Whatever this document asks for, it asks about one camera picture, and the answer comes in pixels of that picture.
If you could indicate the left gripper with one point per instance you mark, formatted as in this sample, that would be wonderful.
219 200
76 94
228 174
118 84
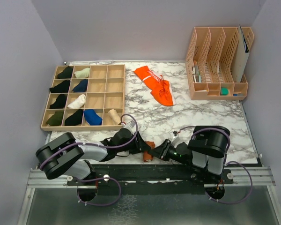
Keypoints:
140 145

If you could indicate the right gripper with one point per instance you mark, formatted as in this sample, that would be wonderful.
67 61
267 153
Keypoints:
162 151

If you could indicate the bright orange underwear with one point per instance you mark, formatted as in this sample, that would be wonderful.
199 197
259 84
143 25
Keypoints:
160 89

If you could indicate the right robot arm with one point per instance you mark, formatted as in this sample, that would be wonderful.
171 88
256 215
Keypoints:
205 154

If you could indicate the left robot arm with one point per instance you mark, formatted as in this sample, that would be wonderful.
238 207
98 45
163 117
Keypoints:
65 155

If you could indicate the beige rolled underwear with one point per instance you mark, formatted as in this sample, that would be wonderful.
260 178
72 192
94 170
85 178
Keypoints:
114 117

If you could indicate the blue rolled underwear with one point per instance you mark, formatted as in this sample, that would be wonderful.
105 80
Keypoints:
92 118

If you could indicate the black rolled underwear bottom row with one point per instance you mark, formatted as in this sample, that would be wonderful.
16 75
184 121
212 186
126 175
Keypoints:
74 119

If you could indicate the white rolled underwear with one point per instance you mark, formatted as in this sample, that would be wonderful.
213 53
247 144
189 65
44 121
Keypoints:
78 102

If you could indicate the navy rolled underwear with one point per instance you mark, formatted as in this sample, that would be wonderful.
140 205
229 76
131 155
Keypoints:
81 86

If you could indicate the dark green rolled underwear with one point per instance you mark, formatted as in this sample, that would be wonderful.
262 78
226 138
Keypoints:
56 119

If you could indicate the light green rolled underwear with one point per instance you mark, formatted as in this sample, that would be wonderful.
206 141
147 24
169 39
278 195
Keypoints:
82 74

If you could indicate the black rolled underwear third row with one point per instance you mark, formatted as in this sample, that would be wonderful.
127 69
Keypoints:
60 102

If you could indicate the black rolled underwear second row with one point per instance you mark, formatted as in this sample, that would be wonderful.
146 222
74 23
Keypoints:
62 87

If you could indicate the black rolled underwear top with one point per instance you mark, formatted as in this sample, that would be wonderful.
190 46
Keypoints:
66 73

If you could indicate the wooden compartment organizer tray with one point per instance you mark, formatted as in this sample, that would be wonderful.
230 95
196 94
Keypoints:
105 91

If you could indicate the green object in rack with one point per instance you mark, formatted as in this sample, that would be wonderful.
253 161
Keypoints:
224 92

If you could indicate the pink plastic file rack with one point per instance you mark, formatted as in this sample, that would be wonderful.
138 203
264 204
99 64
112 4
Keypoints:
208 63

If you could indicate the white board in rack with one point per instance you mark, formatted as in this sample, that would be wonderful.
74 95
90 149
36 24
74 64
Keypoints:
240 57

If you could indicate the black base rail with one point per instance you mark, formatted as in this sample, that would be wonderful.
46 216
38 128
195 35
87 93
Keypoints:
148 180

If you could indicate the aluminium extrusion rail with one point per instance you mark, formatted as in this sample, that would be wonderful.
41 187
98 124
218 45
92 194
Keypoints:
258 176

